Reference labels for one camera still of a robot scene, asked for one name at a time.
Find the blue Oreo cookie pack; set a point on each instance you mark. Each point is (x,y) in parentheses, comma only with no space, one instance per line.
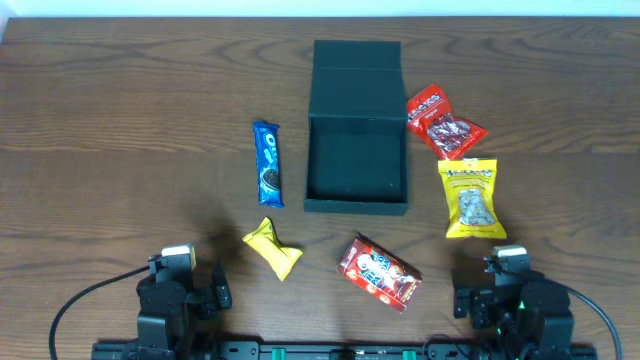
(267,164)

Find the yellow nut snack bag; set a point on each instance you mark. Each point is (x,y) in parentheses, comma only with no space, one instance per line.
(469,186)

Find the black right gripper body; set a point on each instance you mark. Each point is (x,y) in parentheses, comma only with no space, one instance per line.
(463,298)

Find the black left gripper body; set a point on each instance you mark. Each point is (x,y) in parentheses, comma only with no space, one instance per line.
(220,292)

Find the red nut snack bag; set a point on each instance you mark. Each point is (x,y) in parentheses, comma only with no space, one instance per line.
(431,117)

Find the small yellow snack packet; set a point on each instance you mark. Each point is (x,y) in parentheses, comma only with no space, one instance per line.
(265,242)

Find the black open gift box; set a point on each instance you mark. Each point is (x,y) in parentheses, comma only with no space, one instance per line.
(358,148)

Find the red Meiji panda biscuit box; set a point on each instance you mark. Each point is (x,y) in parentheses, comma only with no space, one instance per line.
(380,273)

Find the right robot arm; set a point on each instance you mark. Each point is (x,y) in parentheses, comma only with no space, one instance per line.
(530,317)

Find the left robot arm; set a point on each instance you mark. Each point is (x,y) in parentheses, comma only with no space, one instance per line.
(180,336)

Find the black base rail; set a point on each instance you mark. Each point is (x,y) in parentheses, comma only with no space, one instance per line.
(249,350)

